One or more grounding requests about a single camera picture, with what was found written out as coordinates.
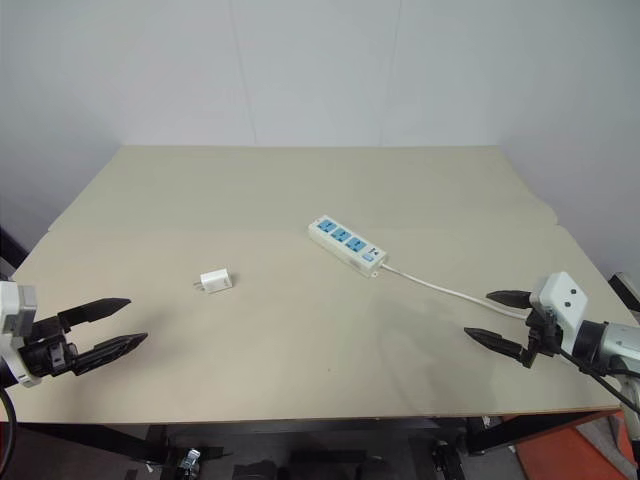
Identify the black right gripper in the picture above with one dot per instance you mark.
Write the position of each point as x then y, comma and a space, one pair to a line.
545, 332

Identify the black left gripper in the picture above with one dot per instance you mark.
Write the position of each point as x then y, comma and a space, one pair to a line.
47, 356

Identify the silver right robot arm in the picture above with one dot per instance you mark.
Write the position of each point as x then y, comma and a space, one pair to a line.
617, 345

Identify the white charger plug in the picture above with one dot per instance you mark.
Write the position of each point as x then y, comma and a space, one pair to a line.
216, 282

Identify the white power strip blue sockets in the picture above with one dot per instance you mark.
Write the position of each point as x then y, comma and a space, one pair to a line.
345, 242

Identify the black metal clamp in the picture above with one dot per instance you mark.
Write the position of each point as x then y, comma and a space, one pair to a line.
446, 459

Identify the orange floor mat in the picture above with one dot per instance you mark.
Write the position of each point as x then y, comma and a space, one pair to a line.
585, 452

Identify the silver metal clamp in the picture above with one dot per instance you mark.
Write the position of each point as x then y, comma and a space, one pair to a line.
191, 461

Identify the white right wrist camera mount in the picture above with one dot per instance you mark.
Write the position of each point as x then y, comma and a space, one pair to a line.
562, 297

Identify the black object at wall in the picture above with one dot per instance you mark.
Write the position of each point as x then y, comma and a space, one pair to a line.
10, 252

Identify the black table frame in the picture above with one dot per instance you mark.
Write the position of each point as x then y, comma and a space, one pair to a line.
300, 430

